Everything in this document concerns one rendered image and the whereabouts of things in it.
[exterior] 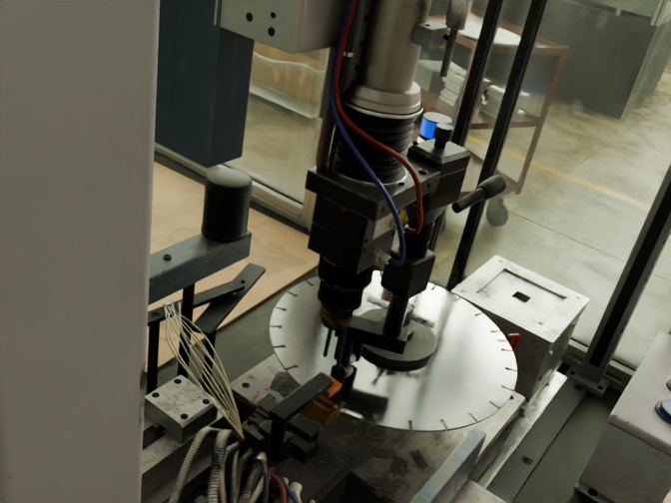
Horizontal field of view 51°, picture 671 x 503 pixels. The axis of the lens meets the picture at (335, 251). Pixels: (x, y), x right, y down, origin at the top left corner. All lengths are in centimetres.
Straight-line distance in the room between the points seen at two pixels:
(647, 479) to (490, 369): 28
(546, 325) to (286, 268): 53
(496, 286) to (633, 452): 35
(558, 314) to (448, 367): 33
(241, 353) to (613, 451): 59
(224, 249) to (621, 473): 63
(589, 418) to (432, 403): 47
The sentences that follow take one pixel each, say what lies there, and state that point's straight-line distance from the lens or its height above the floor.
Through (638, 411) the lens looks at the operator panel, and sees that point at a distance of 108.
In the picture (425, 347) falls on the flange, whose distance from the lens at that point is 92.
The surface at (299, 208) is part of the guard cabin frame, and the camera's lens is 156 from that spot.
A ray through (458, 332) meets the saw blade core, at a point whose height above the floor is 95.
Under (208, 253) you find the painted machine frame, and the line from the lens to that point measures 87.
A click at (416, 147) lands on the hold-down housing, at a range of 72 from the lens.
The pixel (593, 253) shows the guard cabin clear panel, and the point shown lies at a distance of 129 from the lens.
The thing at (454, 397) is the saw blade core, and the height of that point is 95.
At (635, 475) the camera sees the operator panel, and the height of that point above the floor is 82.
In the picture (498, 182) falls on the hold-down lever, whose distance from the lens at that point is 77.
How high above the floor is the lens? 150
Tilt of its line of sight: 30 degrees down
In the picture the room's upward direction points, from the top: 11 degrees clockwise
